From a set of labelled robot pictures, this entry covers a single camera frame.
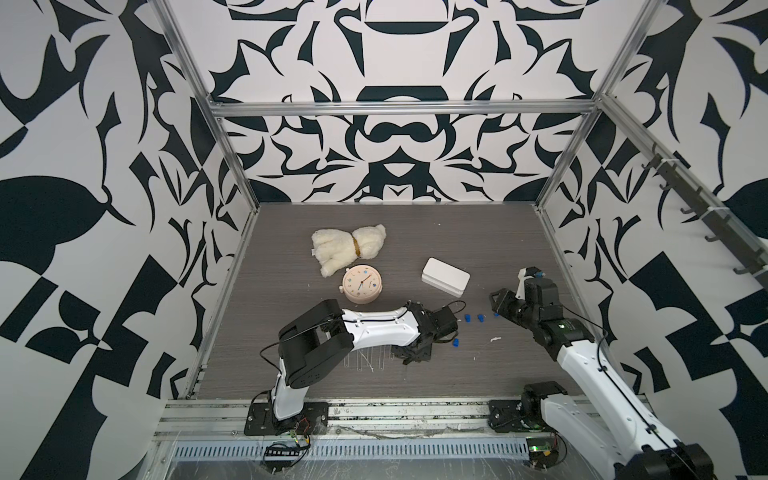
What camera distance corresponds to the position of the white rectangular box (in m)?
0.96

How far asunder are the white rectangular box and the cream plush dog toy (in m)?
0.18

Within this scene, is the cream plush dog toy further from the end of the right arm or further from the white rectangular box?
the end of the right arm

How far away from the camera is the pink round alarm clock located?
96 cm

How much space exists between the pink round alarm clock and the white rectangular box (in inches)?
6.2

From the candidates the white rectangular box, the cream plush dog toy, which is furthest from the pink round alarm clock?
the white rectangular box

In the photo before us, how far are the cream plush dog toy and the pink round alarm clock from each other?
0.05 m

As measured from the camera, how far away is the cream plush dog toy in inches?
38.5
